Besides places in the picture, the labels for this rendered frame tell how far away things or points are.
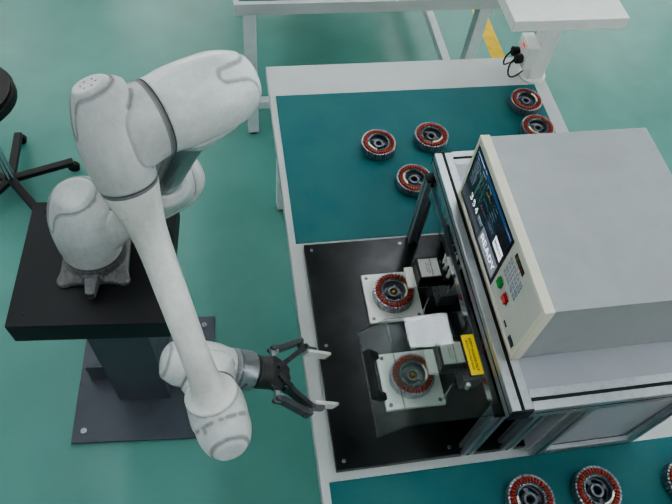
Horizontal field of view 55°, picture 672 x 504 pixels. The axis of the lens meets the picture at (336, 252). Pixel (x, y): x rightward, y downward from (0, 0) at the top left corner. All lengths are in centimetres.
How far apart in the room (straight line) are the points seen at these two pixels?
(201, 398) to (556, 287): 69
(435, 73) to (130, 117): 157
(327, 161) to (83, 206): 82
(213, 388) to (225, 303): 142
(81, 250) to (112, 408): 97
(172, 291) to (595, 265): 79
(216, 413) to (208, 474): 116
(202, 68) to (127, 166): 20
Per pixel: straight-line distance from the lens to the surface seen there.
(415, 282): 170
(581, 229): 136
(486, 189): 143
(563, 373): 142
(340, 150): 212
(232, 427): 125
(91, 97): 105
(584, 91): 381
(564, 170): 145
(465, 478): 167
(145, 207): 113
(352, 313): 176
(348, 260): 184
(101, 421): 251
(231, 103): 111
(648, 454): 187
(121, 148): 107
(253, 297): 265
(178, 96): 108
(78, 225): 160
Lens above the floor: 232
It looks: 57 degrees down
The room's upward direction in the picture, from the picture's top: 8 degrees clockwise
